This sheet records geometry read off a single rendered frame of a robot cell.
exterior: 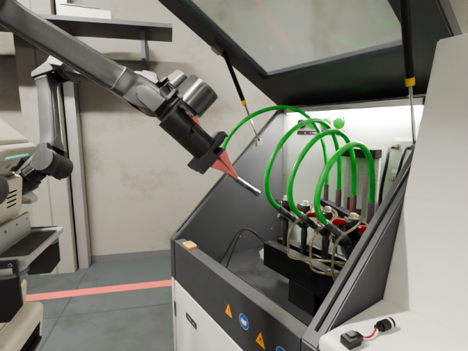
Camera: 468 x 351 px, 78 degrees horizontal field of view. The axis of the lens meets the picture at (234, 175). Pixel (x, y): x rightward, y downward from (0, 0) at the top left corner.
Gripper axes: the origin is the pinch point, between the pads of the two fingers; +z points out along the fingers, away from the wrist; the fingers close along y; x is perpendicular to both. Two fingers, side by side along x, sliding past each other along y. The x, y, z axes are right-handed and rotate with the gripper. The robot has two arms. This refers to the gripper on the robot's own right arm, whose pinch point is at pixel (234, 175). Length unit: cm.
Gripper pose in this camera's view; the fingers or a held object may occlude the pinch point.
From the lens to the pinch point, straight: 66.3
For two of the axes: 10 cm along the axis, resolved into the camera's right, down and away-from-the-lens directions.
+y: 6.3, -7.6, 1.3
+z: 6.9, 6.3, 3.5
